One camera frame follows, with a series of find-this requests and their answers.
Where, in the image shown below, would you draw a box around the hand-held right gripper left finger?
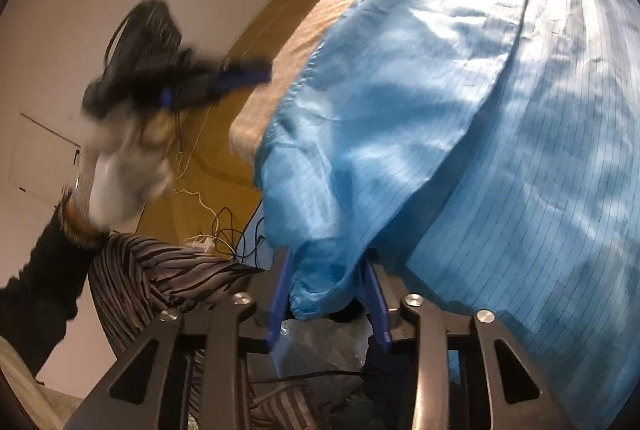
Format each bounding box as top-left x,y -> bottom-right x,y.
64,246 -> 295,430

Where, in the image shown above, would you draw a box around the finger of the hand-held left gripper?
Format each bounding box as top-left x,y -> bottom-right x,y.
212,60 -> 275,100

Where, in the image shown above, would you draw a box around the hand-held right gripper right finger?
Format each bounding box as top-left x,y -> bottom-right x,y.
364,260 -> 576,430

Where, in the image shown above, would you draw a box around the blue pinstriped coat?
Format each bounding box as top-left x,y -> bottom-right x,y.
252,0 -> 640,430

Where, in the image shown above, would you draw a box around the person's left hand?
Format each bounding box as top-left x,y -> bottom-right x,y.
80,98 -> 173,231

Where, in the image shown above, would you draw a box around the beige plaid blanket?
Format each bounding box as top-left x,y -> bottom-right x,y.
227,0 -> 381,161

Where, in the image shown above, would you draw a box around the clear plastic bag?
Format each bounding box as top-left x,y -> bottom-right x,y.
272,317 -> 373,391

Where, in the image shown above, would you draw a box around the grey black striped pants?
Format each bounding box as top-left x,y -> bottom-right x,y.
89,233 -> 321,430

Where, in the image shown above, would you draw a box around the beige quilted jacket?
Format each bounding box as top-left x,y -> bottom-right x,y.
0,335 -> 81,430

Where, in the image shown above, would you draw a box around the black floor cables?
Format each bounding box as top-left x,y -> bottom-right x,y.
212,205 -> 276,266

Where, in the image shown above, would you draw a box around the white floor cable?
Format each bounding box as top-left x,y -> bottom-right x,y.
172,110 -> 221,256

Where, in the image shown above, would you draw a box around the beaded bracelet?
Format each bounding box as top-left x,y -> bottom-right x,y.
60,187 -> 108,241

